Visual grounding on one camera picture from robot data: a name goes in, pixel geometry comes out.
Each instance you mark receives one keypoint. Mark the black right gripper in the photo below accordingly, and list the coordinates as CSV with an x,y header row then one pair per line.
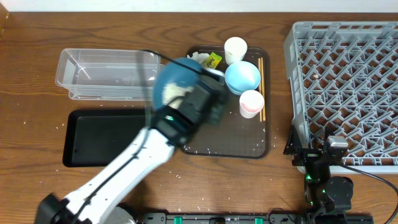
x,y
308,154

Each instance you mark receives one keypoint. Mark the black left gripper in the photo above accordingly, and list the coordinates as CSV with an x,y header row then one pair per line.
x,y
212,108

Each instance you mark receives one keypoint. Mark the yellow green snack wrapper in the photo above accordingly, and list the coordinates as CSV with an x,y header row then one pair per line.
x,y
212,61

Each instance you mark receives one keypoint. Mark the light blue bowl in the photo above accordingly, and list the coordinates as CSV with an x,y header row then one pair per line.
x,y
242,76

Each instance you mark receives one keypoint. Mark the pink cup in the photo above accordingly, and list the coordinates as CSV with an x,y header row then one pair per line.
x,y
251,102

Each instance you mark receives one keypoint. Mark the dark blue plate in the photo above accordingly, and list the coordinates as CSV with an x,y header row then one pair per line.
x,y
172,73

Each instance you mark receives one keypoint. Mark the pile of white rice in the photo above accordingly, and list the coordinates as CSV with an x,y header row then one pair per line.
x,y
171,92

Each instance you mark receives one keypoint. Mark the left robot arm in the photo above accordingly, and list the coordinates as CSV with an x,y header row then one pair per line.
x,y
173,125

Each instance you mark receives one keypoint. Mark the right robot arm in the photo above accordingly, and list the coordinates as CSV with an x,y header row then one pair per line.
x,y
329,196

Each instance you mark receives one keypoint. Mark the grey dishwasher rack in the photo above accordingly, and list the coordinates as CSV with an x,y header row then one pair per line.
x,y
343,78

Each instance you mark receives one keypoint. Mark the black waste tray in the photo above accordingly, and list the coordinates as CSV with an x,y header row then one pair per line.
x,y
95,137

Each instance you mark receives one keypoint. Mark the dark brown serving tray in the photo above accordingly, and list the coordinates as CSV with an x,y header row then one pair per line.
x,y
236,136

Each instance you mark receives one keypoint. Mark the right wooden chopstick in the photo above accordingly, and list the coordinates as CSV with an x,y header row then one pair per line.
x,y
263,92

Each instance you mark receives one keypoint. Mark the wooden chopstick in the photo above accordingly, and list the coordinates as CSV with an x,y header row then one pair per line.
x,y
263,92
260,85

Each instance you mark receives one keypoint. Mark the cream white cup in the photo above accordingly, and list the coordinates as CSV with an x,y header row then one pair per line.
x,y
235,49

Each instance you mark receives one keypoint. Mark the left wooden chopstick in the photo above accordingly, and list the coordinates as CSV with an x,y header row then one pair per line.
x,y
260,85

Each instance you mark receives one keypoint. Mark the clear plastic bin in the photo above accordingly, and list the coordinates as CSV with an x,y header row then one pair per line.
x,y
108,74

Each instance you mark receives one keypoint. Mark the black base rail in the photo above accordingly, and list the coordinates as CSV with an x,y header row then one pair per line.
x,y
273,217

